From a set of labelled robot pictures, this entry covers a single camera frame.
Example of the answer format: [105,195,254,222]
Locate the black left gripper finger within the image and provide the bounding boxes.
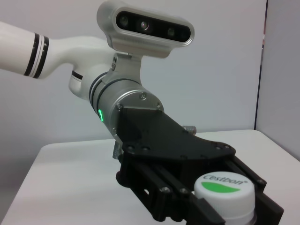
[225,156,285,225]

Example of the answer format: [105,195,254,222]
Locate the clear green-label water bottle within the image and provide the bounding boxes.
[194,173,256,225]

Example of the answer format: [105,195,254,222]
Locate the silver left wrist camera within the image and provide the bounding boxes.
[96,0,195,86]

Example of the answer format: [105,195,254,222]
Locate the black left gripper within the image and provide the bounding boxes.
[116,104,237,225]

